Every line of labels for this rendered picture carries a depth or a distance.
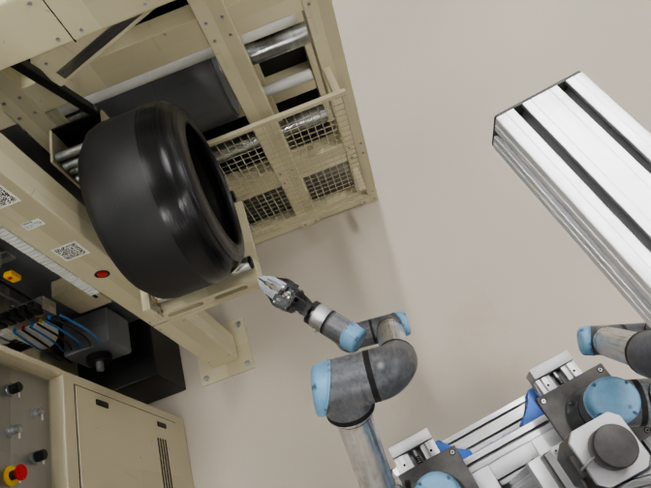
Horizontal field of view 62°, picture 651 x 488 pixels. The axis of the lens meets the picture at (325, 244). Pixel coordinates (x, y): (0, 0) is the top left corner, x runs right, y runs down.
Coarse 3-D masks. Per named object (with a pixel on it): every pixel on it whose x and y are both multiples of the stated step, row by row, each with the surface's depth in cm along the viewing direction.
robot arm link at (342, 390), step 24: (336, 360) 120; (360, 360) 118; (312, 384) 118; (336, 384) 116; (360, 384) 115; (336, 408) 117; (360, 408) 118; (360, 432) 122; (360, 456) 125; (384, 456) 129; (360, 480) 130; (384, 480) 130
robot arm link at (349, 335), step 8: (336, 312) 152; (328, 320) 149; (336, 320) 149; (344, 320) 149; (320, 328) 150; (328, 328) 149; (336, 328) 148; (344, 328) 148; (352, 328) 148; (360, 328) 149; (328, 336) 150; (336, 336) 148; (344, 336) 147; (352, 336) 147; (360, 336) 147; (336, 344) 152; (344, 344) 148; (352, 344) 147; (360, 344) 152
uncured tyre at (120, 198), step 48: (96, 144) 141; (144, 144) 137; (192, 144) 181; (96, 192) 136; (144, 192) 135; (192, 192) 138; (144, 240) 138; (192, 240) 140; (240, 240) 169; (144, 288) 148; (192, 288) 156
